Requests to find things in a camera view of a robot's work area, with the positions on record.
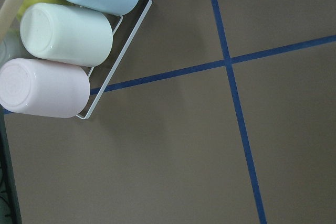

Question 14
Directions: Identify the mint green cup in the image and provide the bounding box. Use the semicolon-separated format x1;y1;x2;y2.
20;3;113;67

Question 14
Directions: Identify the pink cup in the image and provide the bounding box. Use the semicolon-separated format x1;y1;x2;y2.
1;58;90;118

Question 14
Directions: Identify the white wire cup rack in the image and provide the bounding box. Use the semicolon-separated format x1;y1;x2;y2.
76;0;152;120

